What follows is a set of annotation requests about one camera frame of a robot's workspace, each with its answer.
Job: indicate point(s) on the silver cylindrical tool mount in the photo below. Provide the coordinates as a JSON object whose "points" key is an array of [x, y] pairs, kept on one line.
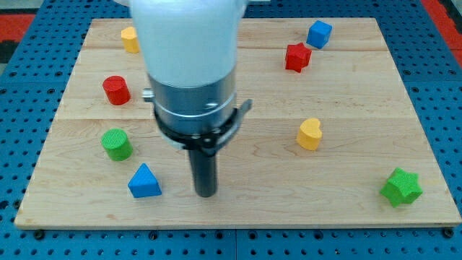
{"points": [[201, 118]]}

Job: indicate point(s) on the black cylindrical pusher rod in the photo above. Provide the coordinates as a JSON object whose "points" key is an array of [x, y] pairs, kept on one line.
{"points": [[204, 173]]}

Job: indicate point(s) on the yellow heart block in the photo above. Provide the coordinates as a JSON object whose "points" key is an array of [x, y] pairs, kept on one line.
{"points": [[309, 134]]}

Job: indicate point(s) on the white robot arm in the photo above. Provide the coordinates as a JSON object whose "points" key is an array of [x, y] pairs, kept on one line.
{"points": [[189, 49]]}

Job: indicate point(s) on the blue triangle block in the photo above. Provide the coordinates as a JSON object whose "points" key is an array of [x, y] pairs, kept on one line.
{"points": [[144, 183]]}

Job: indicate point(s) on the green cylinder block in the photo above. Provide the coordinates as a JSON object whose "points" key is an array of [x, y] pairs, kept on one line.
{"points": [[116, 144]]}

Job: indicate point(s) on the red cylinder block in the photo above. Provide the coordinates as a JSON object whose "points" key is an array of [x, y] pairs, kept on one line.
{"points": [[116, 90]]}

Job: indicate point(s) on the yellow pentagon block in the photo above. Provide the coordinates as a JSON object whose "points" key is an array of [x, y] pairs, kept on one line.
{"points": [[130, 40]]}

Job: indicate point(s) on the red star block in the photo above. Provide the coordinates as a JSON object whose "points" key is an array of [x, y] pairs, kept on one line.
{"points": [[297, 57]]}

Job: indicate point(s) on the wooden board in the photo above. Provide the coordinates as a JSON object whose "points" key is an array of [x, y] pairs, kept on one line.
{"points": [[266, 179]]}

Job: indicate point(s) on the blue cube block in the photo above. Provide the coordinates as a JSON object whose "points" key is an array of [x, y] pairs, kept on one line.
{"points": [[319, 34]]}

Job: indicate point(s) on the green star block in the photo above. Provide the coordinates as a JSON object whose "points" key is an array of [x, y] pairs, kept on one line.
{"points": [[401, 187]]}

